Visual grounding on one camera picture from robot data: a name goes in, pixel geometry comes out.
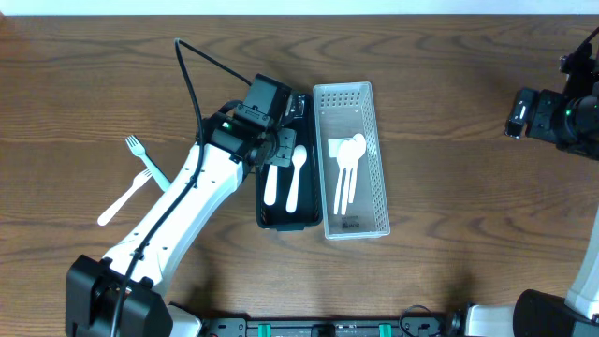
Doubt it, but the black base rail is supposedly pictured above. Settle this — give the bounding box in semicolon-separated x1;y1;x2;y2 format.
199;305;465;337

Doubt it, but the clear plastic basket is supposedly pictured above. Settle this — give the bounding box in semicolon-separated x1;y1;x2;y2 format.
313;81;390;240

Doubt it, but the white fork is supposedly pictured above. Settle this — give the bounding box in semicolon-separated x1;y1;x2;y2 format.
263;165;278;206
97;169;152;227

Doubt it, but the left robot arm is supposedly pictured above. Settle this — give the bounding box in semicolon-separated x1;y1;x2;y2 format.
65;74;310;336

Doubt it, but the black plastic basket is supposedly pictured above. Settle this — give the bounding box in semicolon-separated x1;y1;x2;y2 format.
255;92;323;231

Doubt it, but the white spoon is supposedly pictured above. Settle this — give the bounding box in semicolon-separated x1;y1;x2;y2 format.
348;133;367;203
285;145;307;213
338;139;357;215
333;139;349;215

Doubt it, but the pale green plastic fork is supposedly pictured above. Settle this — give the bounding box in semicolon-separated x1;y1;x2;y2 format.
124;135;170;192

